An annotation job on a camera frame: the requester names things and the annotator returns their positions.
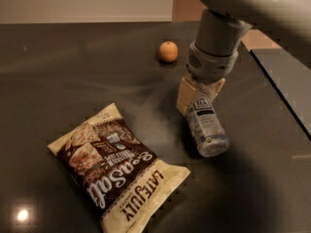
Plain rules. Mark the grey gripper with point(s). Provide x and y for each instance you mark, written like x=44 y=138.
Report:
x=210 y=66

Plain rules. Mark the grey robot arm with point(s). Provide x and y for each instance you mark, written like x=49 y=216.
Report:
x=286 y=22

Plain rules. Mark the brown chip bag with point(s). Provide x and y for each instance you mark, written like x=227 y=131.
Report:
x=123 y=178

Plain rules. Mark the blue plastic tea bottle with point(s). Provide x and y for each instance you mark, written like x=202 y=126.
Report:
x=208 y=134

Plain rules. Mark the orange fruit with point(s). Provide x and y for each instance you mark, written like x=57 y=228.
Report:
x=168 y=52

